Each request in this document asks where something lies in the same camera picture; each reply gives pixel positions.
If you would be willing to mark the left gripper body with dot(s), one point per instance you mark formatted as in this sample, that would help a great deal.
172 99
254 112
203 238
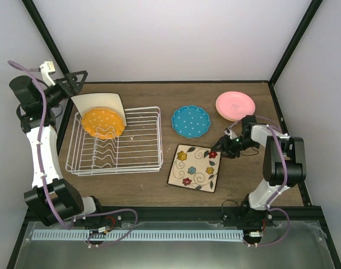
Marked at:
65 93

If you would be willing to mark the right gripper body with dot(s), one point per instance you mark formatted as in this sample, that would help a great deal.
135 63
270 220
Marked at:
233 148

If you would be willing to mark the square floral plate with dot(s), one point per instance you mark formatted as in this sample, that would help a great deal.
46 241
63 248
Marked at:
195 168

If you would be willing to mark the teal dotted plate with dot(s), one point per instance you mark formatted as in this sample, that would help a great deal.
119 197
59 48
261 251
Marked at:
190 121

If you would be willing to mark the pink round plate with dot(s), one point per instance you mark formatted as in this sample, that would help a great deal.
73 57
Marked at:
236 101

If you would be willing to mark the orange dotted scalloped plate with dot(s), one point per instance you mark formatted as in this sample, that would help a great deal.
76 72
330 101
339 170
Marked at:
102 123

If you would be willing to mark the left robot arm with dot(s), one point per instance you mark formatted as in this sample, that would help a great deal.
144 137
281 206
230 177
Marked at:
52 198

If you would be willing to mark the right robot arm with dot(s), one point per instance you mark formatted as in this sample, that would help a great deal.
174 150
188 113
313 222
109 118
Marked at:
284 164

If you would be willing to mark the cream square plate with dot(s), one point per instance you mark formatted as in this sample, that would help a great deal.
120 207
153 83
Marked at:
112 101

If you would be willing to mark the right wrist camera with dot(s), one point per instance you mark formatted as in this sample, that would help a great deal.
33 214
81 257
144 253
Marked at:
230 133

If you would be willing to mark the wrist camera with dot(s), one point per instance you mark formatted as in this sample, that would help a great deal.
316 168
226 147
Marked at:
230 133
47 69

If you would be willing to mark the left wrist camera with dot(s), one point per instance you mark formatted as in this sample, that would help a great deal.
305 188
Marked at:
47 69

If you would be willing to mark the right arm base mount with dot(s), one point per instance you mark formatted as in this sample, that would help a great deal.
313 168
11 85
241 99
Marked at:
234 216

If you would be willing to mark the white wire dish rack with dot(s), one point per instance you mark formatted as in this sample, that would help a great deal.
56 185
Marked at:
137 150

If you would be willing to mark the black front frame rail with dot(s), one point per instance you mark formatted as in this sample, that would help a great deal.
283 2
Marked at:
183 214

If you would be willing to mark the slotted cable duct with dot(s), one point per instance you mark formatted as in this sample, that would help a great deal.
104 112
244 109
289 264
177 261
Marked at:
142 235

